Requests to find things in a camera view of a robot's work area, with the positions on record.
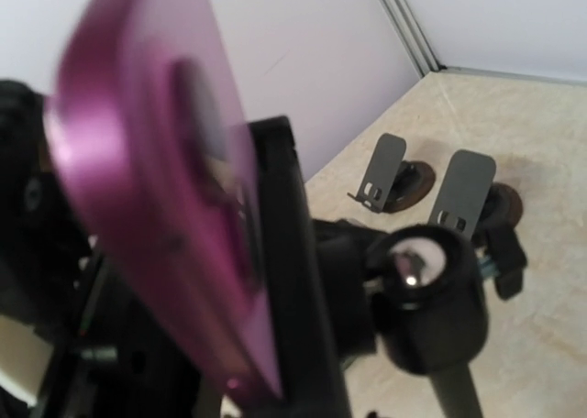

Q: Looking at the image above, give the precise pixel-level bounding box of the black phone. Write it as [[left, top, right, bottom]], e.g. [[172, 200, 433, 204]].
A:
[[45, 0, 282, 406]]

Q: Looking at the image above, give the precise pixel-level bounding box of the dark grey folding phone stand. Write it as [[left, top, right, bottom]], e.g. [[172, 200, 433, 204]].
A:
[[347, 133, 436, 214]]

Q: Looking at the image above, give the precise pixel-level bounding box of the tall black clamp phone mount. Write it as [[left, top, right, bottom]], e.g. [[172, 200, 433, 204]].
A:
[[241, 116, 527, 417]]

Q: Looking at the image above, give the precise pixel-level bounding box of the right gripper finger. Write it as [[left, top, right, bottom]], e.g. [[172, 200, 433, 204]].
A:
[[1, 79, 200, 417]]

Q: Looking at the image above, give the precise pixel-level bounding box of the left aluminium frame post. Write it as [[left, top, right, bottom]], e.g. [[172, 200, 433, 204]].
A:
[[379, 0, 447, 78]]

